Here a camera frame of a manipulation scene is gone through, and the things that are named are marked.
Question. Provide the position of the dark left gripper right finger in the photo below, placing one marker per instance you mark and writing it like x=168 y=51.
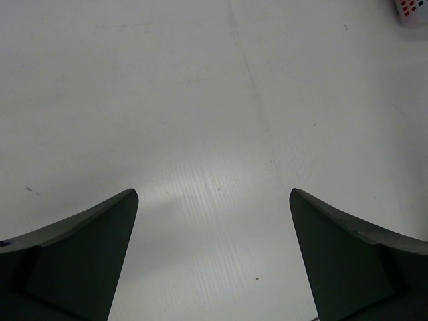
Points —
x=358 y=270

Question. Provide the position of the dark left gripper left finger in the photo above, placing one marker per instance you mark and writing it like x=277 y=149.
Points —
x=68 y=270

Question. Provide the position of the white plastic laundry basket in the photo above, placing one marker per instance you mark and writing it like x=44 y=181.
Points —
x=412 y=13

